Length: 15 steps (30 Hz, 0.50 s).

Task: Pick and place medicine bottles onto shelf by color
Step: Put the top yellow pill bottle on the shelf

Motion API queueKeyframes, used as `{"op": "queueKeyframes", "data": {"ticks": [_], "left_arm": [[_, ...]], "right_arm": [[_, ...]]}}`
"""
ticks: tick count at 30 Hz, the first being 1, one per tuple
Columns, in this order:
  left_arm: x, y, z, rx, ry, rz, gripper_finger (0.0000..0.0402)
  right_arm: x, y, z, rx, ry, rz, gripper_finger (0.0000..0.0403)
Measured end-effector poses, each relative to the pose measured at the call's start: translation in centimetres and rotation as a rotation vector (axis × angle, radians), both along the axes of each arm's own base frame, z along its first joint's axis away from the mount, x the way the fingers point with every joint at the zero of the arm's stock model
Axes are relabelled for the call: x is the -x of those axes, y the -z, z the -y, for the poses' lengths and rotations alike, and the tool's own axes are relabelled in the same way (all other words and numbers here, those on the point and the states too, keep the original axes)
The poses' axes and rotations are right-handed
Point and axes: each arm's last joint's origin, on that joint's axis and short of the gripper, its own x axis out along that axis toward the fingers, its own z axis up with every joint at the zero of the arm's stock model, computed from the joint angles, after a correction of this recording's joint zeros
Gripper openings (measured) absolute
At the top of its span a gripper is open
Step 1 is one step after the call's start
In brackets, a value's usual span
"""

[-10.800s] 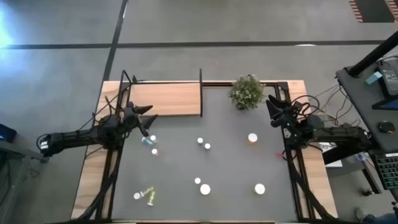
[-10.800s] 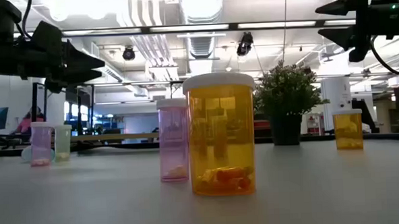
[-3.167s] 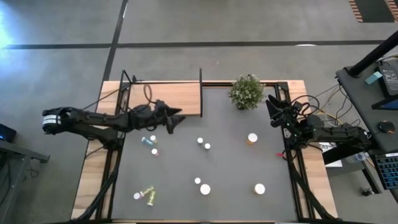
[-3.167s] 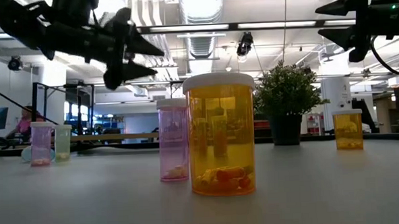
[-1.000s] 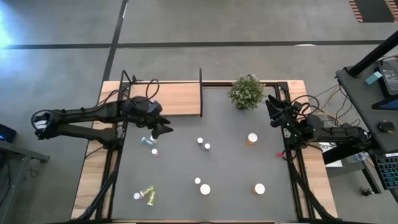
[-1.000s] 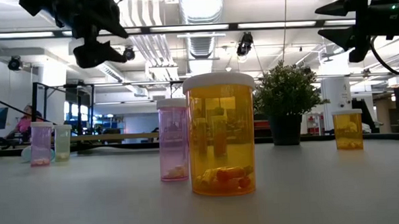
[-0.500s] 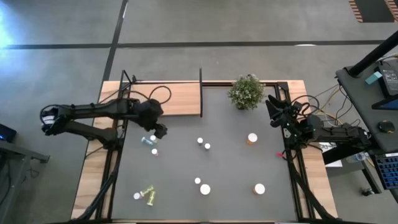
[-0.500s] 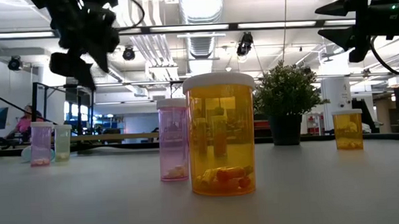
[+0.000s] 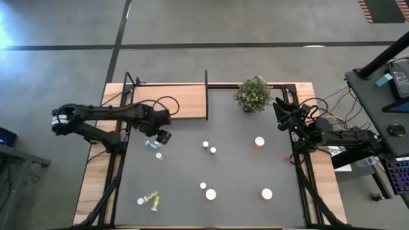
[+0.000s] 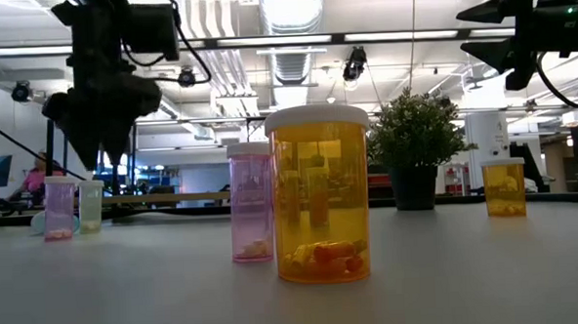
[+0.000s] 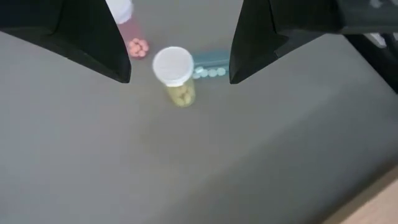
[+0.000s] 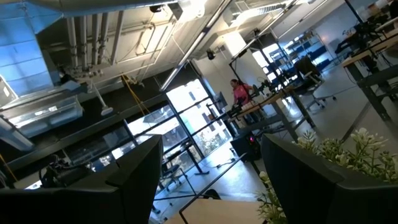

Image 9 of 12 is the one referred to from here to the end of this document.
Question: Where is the black floor mat striped border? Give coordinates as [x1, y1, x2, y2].
[357, 0, 409, 24]

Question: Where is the black device white label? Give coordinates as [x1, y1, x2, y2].
[385, 60, 409, 100]

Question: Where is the backlit black keyboard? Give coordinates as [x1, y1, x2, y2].
[382, 156, 409, 196]

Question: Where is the clear plastic water bottle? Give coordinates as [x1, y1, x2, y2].
[355, 155, 378, 169]

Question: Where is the grey table mat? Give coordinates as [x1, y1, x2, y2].
[114, 88, 306, 227]

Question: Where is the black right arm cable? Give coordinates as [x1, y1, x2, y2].
[298, 96, 330, 124]

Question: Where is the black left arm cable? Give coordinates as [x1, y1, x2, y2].
[127, 95, 180, 116]

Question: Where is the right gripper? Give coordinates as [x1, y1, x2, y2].
[274, 97, 316, 137]

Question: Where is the black computer mouse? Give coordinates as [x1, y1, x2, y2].
[388, 123, 407, 138]

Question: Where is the black desk leg frame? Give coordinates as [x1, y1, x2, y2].
[330, 135, 394, 201]

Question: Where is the white paper sheet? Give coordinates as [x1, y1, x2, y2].
[327, 145, 354, 173]

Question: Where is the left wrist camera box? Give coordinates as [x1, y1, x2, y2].
[158, 130, 173, 145]

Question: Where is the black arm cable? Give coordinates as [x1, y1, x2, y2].
[127, 95, 180, 116]
[298, 96, 330, 124]

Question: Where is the green potted plant black pot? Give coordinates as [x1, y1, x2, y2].
[233, 75, 274, 114]

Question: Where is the black computer blue light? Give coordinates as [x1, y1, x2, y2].
[0, 126, 19, 148]

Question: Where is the wooden shelf board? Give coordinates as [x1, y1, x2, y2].
[132, 85, 208, 121]

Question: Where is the black aluminium rig frame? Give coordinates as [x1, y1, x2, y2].
[72, 70, 349, 230]

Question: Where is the dark grey side desk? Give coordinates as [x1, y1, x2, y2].
[344, 59, 409, 159]

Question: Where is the teal small box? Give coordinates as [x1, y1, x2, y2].
[374, 73, 394, 88]

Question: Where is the dark metal side table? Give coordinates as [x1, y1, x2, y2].
[0, 143, 52, 230]

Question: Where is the black pole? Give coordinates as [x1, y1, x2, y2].
[357, 31, 409, 80]

